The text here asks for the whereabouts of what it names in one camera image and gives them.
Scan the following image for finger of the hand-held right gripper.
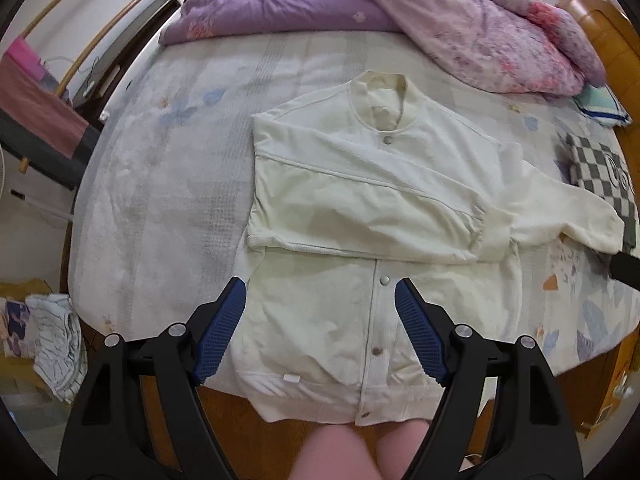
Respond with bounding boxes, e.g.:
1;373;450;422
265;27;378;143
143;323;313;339
609;251;640;291

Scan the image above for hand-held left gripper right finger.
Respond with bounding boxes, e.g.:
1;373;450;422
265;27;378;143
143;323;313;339
394;277;586;480

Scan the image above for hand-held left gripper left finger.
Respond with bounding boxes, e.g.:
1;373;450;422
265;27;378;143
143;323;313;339
57;276;248;480

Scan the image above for white button jacket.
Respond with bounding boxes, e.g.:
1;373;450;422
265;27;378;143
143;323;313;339
246;70;626;426

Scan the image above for black white checkered cloth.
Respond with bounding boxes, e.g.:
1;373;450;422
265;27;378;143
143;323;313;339
564;132;640;250

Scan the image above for wooden bedside cabinet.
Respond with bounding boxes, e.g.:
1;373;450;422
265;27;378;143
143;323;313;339
580;327;640;442

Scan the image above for person's pink pants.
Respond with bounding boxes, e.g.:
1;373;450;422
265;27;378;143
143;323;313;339
292;417;433;480

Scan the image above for bed with pale printed sheet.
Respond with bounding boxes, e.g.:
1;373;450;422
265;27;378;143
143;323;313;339
65;25;640;378

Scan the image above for striped white cloth pile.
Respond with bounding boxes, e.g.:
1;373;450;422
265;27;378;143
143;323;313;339
25;294;89;404

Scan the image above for teal striped cloth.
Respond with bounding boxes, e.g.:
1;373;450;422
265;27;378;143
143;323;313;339
572;85;633;127

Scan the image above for floral cloth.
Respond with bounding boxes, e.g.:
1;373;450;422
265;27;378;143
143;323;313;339
0;297;32;357

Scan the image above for wooden headboard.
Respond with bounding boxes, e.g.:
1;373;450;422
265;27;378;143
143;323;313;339
555;0;640;111

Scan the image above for dark grey towel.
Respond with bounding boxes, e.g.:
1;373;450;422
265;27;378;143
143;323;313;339
0;110;101;192

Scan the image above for pink floral quilt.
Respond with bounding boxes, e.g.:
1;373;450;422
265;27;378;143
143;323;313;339
330;0;608;97

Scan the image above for pink cloth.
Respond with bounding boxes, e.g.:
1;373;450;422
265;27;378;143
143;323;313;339
5;37;42;70

